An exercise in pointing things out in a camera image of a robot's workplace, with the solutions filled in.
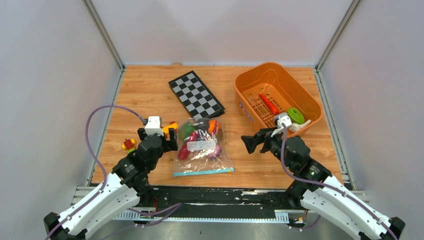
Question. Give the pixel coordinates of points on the red toy chili pepper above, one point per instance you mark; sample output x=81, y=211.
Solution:
x=184, y=152

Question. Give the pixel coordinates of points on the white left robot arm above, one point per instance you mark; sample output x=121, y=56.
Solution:
x=126, y=186

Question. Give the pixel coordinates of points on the orange plastic basket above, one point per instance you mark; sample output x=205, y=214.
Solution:
x=282, y=89

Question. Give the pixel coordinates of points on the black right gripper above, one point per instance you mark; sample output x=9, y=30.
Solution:
x=251, y=142

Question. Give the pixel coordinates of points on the green toy pepper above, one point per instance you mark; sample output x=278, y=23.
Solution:
x=185, y=131

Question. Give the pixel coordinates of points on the orange red toy carrot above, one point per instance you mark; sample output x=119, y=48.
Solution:
x=271, y=106

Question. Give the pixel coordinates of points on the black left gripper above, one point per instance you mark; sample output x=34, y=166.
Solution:
x=170, y=145

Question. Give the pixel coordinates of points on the red green toy brick car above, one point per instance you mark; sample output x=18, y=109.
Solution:
x=129, y=145

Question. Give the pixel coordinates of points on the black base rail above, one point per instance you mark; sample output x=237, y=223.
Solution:
x=220, y=203

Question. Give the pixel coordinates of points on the black white chessboard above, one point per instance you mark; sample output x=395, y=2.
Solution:
x=196, y=97

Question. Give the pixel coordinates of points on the orange toy fruit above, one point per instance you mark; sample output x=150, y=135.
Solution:
x=213, y=127

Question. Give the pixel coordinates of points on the clear zip top bag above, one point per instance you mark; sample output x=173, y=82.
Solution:
x=197, y=162

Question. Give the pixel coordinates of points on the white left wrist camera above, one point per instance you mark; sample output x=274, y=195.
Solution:
x=153, y=126

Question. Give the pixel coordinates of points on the purple toy onion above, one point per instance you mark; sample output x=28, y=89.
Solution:
x=214, y=153

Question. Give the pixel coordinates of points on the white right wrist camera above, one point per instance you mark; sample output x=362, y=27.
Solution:
x=282, y=122

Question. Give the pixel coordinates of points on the dark purple toy apple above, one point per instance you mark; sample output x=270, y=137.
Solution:
x=202, y=124

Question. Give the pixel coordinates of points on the yellow toy brick car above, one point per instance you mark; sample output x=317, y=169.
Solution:
x=166, y=129

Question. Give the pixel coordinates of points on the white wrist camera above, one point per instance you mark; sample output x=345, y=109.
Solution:
x=153, y=126
x=282, y=122

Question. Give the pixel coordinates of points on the green toy avocado half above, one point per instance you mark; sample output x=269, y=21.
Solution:
x=296, y=116

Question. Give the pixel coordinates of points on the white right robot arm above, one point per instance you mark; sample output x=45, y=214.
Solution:
x=315, y=188

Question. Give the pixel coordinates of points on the white toy garlic bulb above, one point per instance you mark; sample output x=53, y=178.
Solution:
x=295, y=127

